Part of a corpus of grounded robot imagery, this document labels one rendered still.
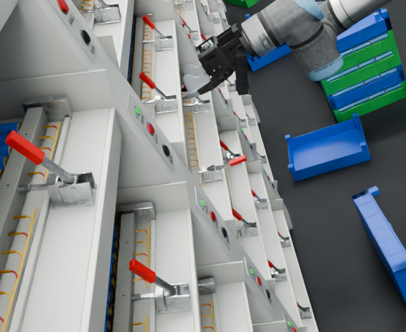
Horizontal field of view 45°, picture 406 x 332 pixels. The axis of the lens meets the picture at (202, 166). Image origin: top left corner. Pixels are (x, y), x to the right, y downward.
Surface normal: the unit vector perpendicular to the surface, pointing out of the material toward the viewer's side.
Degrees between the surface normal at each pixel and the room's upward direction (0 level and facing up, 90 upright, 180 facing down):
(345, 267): 0
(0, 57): 90
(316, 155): 0
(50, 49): 90
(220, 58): 90
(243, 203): 22
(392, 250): 0
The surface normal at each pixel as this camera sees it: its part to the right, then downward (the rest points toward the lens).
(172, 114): -0.08, -0.77
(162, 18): 0.07, 0.62
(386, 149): -0.45, -0.68
